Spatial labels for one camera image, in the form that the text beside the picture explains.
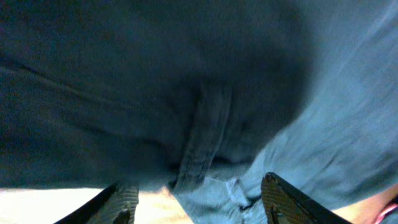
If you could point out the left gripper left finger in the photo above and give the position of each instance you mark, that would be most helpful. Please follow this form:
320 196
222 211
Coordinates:
115 204

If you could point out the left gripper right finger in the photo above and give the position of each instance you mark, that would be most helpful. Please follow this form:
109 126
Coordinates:
285 204

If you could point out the navy blue shorts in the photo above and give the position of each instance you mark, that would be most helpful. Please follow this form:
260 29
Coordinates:
164 92

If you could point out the grey folded shorts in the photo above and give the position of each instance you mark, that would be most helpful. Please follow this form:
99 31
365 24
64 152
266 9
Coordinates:
343 146

